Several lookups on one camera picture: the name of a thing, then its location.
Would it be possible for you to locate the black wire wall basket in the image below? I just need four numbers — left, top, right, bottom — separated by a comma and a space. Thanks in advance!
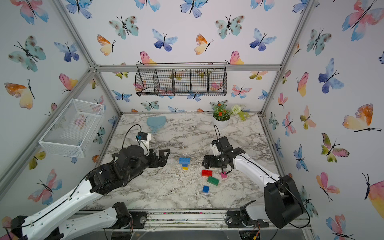
134, 62, 228, 97

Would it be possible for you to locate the red lego brick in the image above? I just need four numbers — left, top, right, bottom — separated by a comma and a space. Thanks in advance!
201, 170, 213, 177

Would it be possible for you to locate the green lego brick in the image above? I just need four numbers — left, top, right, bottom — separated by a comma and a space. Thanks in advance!
207, 176, 220, 186

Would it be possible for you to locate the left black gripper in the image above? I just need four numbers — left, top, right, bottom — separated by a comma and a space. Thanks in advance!
124, 148, 171, 183

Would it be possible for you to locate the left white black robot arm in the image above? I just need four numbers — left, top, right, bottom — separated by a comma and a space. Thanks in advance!
10, 145, 171, 240

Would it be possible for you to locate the teal hand mirror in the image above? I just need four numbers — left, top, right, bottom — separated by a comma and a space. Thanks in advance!
147, 116, 167, 134

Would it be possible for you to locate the light blue long lego brick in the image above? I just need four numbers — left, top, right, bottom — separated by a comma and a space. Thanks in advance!
179, 158, 191, 165

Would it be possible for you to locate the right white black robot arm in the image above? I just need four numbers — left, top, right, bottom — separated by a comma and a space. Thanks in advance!
202, 137, 309, 229

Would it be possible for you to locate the potted plant white pot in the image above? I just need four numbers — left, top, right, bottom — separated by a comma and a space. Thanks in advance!
210, 101, 250, 130

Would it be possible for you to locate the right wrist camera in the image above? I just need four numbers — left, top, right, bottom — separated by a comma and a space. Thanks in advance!
211, 144, 220, 157

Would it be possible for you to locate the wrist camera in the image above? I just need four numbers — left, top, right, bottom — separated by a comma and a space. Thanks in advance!
136, 132, 152, 155
211, 144, 220, 157

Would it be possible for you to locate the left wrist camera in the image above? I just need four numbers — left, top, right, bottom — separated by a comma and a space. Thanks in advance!
136, 132, 152, 155

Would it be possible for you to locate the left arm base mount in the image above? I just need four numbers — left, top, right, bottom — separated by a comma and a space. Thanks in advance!
106, 212, 148, 230

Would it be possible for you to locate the aluminium front rail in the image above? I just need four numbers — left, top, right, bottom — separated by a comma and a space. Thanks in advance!
58, 209, 313, 232

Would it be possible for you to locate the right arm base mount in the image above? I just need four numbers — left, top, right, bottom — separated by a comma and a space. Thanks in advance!
225, 201, 269, 228

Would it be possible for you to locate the white mesh wall basket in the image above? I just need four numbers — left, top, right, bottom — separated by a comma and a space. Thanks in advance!
39, 99, 105, 158

